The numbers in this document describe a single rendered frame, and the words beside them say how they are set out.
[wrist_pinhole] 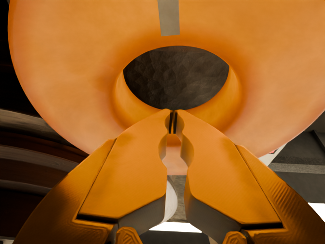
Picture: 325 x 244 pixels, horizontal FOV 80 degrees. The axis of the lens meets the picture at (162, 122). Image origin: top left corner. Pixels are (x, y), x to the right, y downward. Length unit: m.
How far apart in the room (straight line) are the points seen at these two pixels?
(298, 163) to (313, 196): 3.40
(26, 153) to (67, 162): 0.04
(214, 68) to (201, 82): 0.03
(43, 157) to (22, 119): 0.04
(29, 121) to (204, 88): 0.26
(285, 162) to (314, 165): 0.74
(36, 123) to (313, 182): 9.76
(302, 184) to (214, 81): 9.22
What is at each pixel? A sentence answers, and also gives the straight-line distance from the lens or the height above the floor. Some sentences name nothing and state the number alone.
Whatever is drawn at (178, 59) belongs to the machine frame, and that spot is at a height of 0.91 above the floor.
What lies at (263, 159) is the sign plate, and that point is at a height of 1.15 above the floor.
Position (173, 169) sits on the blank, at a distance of 0.15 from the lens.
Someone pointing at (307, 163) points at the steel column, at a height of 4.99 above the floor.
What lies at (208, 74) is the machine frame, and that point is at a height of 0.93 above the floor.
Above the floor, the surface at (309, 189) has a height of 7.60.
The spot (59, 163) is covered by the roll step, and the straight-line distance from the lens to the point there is 0.25.
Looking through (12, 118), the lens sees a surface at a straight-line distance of 0.24.
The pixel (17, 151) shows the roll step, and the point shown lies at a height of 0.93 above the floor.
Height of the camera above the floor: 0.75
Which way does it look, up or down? 47 degrees up
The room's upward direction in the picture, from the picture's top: 176 degrees counter-clockwise
